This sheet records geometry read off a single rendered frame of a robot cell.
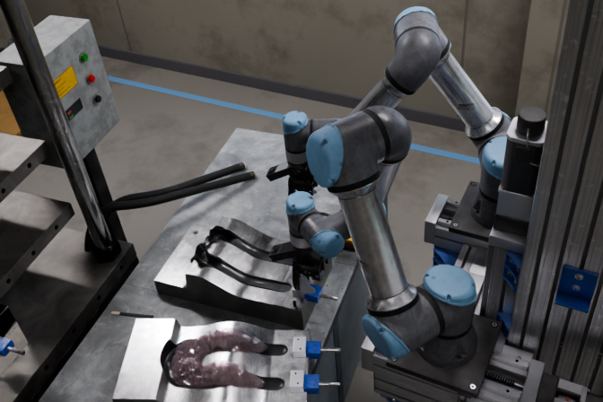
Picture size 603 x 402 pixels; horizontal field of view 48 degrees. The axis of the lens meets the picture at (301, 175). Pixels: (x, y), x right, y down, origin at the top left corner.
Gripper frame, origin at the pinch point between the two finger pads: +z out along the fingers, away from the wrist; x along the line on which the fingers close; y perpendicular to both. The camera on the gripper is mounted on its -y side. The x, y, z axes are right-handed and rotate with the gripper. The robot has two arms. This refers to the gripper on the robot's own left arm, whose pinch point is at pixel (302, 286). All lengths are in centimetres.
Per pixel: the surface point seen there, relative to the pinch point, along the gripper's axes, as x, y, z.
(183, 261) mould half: 3.0, -42.7, 5.1
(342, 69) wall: 219, -62, 65
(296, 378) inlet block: -27.5, 8.2, 3.1
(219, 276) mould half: -3.8, -25.5, -0.4
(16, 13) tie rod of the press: 3, -72, -79
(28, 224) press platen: -11, -86, -13
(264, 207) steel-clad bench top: 39, -31, 11
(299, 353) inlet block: -19.6, 5.9, 4.1
